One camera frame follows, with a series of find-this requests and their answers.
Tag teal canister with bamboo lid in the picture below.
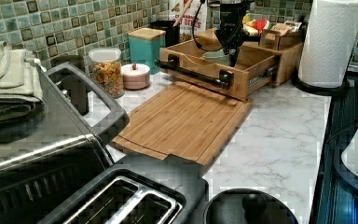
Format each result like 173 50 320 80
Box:
129 28 166 75

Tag light green cup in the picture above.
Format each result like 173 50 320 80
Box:
202 49 229 65

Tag white paper towel roll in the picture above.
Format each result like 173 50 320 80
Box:
298 0 358 88

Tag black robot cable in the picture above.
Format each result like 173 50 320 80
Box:
191 0 225 53

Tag black paper towel base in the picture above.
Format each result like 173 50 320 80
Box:
292 71 350 97

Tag snack bites box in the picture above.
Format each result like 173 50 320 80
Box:
169 0 209 42

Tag silver toaster oven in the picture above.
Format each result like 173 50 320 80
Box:
0 63 129 224

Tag black silver toaster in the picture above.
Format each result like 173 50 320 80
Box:
37 154 207 224

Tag red plush toy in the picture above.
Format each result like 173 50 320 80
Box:
254 19 269 34

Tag wooden spoon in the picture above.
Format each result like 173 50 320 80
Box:
173 0 193 27

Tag small bamboo organizer box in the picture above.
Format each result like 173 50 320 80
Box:
258 23 303 50

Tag black utensil holder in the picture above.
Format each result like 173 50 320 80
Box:
150 21 180 47

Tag open bamboo drawer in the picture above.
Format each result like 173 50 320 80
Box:
155 41 279 101

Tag bamboo cutting board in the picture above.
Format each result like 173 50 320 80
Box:
111 82 252 167

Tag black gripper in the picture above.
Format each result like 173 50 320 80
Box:
214 0 249 67

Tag bamboo drawer cabinet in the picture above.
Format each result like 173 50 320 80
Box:
194 41 303 93

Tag folded green towels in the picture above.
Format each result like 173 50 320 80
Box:
0 41 44 122

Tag plush banana peel toy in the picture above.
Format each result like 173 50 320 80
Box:
242 14 258 36

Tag black drawer handle bar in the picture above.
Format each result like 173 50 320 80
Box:
154 54 234 90

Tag clear cereal jar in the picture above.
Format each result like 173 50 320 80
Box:
89 48 125 98

